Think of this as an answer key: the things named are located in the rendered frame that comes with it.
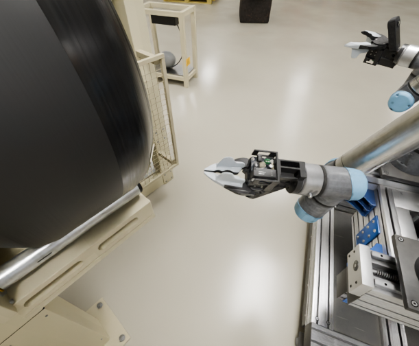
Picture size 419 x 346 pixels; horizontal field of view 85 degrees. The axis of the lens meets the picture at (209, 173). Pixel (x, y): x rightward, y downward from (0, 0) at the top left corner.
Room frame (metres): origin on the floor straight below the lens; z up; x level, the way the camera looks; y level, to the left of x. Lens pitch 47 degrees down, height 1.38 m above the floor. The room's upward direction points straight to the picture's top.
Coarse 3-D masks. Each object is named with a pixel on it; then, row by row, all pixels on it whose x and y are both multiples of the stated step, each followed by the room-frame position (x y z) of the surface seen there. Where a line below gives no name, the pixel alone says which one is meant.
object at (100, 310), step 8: (96, 304) 0.31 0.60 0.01; (104, 304) 0.31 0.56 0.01; (88, 312) 0.27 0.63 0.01; (96, 312) 0.27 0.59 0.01; (104, 312) 0.27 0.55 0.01; (112, 312) 0.27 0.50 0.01; (104, 320) 0.24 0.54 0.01; (112, 320) 0.24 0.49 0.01; (104, 328) 0.21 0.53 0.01; (112, 328) 0.21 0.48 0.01; (120, 328) 0.21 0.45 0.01; (112, 336) 0.17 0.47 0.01; (120, 336) 0.17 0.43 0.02; (128, 336) 0.17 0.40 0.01; (112, 344) 0.14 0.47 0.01; (120, 344) 0.14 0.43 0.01
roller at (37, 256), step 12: (132, 192) 0.37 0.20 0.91; (120, 204) 0.33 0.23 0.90; (96, 216) 0.29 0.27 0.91; (84, 228) 0.26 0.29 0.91; (60, 240) 0.23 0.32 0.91; (72, 240) 0.24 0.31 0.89; (24, 252) 0.20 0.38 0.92; (36, 252) 0.20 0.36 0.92; (48, 252) 0.21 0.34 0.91; (12, 264) 0.17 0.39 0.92; (24, 264) 0.18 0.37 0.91; (36, 264) 0.18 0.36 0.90; (0, 276) 0.15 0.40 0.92; (12, 276) 0.16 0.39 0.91; (0, 288) 0.14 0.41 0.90
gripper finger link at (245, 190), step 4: (244, 184) 0.33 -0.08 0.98; (228, 188) 0.33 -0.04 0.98; (232, 188) 0.32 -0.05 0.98; (236, 188) 0.32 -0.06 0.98; (240, 188) 0.32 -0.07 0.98; (244, 188) 0.32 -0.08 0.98; (248, 188) 0.32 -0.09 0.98; (236, 192) 0.32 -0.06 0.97; (240, 192) 0.31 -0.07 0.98; (244, 192) 0.31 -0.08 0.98; (248, 192) 0.31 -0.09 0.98; (252, 192) 0.32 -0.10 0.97
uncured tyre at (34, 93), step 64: (0, 0) 0.25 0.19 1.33; (64, 0) 0.29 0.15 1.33; (0, 64) 0.22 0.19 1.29; (64, 64) 0.25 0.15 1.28; (128, 64) 0.31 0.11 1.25; (0, 128) 0.18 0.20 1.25; (64, 128) 0.21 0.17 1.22; (128, 128) 0.27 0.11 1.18; (0, 192) 0.15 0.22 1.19; (64, 192) 0.19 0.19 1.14
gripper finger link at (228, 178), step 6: (210, 174) 0.35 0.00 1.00; (216, 174) 0.35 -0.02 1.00; (222, 174) 0.32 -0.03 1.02; (228, 174) 0.32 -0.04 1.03; (216, 180) 0.33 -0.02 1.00; (222, 180) 0.33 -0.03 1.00; (228, 180) 0.33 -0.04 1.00; (234, 180) 0.33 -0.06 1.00; (240, 180) 0.33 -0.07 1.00; (222, 186) 0.33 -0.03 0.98; (240, 186) 0.33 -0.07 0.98
